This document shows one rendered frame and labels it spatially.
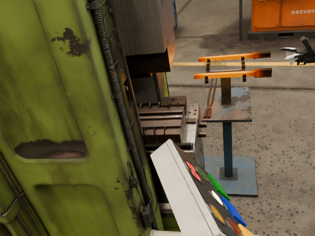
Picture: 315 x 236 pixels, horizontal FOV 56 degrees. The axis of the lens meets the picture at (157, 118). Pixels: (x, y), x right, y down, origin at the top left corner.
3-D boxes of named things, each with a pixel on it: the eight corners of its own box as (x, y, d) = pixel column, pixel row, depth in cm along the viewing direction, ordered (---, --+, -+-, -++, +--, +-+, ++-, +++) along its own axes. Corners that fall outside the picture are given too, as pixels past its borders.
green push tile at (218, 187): (220, 183, 99) (208, 173, 95) (230, 200, 93) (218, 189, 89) (216, 186, 99) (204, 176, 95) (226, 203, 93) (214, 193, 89)
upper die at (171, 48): (176, 50, 124) (173, 28, 119) (170, 71, 108) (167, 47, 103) (84, 58, 134) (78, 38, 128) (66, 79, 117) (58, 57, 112)
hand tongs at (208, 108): (213, 73, 230) (213, 72, 229) (218, 73, 229) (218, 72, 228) (203, 118, 183) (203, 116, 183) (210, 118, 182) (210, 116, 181)
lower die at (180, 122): (185, 119, 144) (183, 104, 139) (181, 146, 128) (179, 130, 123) (104, 122, 153) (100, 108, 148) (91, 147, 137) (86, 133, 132)
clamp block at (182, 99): (187, 106, 154) (186, 95, 150) (185, 115, 147) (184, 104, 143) (164, 106, 156) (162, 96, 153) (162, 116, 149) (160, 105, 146)
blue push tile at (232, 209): (234, 206, 90) (222, 195, 86) (247, 225, 84) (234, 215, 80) (229, 209, 91) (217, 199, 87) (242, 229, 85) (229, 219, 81)
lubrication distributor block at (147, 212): (155, 219, 121) (149, 196, 113) (153, 232, 116) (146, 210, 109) (147, 218, 122) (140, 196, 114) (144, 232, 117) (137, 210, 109)
